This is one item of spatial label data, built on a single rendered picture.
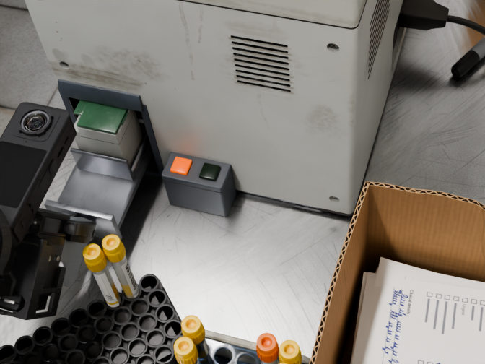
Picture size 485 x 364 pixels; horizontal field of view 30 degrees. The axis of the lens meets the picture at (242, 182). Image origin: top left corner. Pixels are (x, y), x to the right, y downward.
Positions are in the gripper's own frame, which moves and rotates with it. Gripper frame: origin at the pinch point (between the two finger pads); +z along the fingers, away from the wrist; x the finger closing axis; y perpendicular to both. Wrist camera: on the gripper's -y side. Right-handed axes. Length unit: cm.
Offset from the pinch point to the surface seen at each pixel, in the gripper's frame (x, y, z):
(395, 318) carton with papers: 29.3, 1.5, -2.5
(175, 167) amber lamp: 6.8, -6.7, 3.1
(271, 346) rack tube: 21.4, 4.9, -10.9
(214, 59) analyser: 11.6, -15.3, -8.2
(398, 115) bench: 24.5, -16.8, 15.1
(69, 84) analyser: -2.7, -11.8, -2.4
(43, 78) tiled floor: -68, -24, 120
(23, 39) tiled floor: -79, -33, 125
